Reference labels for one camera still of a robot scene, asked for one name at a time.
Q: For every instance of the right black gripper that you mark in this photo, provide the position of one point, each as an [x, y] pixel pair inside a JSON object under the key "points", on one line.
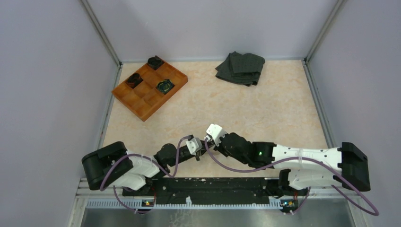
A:
{"points": [[219, 148]]}

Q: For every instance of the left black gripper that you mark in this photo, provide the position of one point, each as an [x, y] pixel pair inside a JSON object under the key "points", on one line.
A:
{"points": [[200, 152]]}

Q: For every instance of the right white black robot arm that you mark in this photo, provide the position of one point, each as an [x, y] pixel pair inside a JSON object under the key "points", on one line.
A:
{"points": [[346, 165]]}

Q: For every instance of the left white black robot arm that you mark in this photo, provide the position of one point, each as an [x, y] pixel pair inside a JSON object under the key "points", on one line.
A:
{"points": [[114, 165]]}

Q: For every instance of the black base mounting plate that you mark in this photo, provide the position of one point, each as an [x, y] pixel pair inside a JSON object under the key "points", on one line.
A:
{"points": [[215, 191]]}

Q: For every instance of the black green coiled object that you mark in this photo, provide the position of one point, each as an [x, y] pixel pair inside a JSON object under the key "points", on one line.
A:
{"points": [[165, 86]]}

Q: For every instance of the dark grey folded cloth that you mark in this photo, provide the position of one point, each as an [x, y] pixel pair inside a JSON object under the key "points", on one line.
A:
{"points": [[242, 69]]}

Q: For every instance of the black object left compartment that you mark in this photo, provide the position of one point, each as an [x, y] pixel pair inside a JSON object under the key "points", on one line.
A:
{"points": [[134, 80]]}

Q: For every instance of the black object compartment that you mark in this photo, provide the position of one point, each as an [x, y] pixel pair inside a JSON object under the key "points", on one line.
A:
{"points": [[134, 80], [155, 62]]}

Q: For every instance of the black object back compartment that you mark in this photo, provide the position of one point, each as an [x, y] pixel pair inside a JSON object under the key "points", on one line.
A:
{"points": [[155, 62]]}

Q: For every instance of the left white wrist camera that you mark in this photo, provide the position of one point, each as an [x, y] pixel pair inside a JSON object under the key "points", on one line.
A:
{"points": [[194, 145]]}

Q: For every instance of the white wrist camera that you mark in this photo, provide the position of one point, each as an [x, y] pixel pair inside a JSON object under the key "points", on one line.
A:
{"points": [[194, 145], [215, 132]]}

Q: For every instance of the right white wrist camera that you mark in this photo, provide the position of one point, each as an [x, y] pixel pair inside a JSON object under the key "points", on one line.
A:
{"points": [[215, 132]]}

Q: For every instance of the white cable duct rail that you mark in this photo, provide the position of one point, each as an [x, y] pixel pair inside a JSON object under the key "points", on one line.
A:
{"points": [[143, 204]]}

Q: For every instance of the left aluminium frame post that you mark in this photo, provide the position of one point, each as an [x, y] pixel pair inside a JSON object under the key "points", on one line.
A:
{"points": [[100, 31]]}

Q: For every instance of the aluminium frame post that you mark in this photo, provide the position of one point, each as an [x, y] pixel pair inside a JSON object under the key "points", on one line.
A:
{"points": [[100, 31], [325, 29]]}

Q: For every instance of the right aluminium frame post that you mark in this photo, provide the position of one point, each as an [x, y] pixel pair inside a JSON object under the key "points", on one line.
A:
{"points": [[325, 29]]}

